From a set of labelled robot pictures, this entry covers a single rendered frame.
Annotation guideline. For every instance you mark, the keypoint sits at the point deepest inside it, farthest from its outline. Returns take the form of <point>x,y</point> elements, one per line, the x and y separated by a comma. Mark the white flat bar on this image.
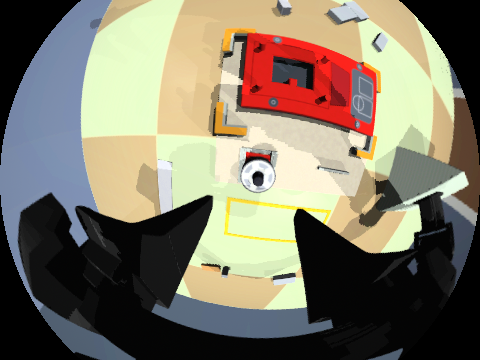
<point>164,172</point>

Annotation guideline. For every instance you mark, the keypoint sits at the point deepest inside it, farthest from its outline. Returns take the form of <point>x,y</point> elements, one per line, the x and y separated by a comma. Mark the yellow rectangular outline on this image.
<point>229,199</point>

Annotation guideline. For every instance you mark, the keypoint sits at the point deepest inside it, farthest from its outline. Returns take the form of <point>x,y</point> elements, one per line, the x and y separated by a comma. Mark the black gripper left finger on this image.
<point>157,250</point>

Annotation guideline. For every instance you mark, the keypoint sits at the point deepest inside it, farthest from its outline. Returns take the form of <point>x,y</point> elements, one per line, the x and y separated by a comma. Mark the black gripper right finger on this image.
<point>335,271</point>

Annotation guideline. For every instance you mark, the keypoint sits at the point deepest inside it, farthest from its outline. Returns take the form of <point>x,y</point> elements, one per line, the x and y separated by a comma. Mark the orange-brown flat block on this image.
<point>211,267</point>

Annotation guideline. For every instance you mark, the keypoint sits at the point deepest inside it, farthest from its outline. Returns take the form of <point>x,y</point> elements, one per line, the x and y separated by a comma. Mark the white and black wheel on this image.
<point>257,164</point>

